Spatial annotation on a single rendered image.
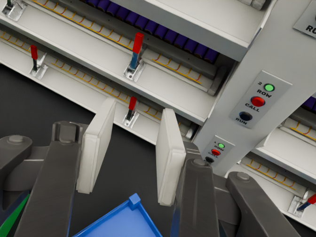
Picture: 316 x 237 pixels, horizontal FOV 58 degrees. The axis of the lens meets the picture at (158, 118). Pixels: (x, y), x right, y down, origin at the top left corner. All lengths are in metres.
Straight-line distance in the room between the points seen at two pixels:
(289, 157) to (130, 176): 0.40
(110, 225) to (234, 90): 0.46
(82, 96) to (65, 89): 0.05
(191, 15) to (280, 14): 0.11
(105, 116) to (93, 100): 0.58
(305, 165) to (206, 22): 0.31
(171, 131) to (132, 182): 0.61
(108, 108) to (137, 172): 0.60
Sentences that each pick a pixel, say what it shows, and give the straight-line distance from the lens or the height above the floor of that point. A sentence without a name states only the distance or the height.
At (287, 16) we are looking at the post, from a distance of 0.33.
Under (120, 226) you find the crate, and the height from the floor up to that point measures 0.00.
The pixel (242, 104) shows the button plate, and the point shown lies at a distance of 0.44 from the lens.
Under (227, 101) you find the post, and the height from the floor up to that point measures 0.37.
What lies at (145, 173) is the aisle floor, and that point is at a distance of 0.76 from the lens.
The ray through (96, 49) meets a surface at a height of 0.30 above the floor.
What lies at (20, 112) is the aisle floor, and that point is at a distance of 0.87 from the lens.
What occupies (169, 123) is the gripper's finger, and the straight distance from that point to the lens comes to 0.16.
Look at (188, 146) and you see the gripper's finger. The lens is 0.16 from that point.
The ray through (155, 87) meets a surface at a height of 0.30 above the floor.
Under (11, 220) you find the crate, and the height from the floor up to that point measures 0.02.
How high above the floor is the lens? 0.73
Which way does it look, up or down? 61 degrees down
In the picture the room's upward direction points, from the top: 15 degrees clockwise
